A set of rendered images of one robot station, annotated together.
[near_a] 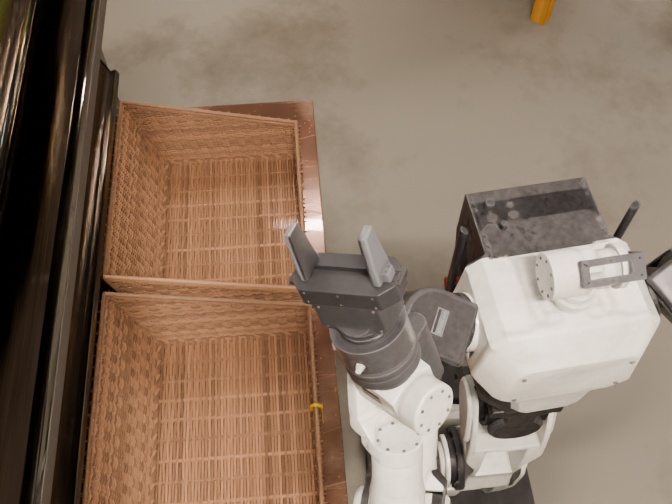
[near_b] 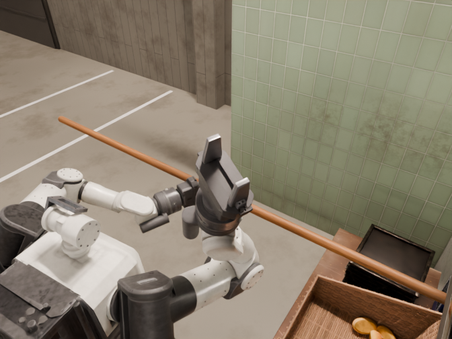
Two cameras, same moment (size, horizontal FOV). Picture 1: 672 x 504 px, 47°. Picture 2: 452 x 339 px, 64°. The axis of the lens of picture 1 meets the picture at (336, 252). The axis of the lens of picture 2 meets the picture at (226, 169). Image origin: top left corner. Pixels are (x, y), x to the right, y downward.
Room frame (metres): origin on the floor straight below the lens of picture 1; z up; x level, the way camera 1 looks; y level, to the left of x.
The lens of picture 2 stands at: (0.73, 0.27, 2.05)
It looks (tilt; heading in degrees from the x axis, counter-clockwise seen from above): 38 degrees down; 219
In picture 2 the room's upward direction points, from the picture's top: straight up
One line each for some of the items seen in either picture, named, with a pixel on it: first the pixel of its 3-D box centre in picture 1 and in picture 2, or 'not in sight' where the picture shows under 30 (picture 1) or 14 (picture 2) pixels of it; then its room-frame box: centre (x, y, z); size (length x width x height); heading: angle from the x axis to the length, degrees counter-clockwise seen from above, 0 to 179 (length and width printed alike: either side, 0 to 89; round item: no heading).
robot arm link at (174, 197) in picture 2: not in sight; (181, 196); (0.10, -0.46, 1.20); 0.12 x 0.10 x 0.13; 160
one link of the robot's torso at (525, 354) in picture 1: (535, 305); (73, 303); (0.59, -0.33, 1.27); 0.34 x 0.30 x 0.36; 100
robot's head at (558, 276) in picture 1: (578, 275); (72, 229); (0.53, -0.33, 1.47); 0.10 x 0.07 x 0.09; 100
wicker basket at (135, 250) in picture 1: (213, 207); not in sight; (1.17, 0.32, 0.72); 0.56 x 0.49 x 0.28; 4
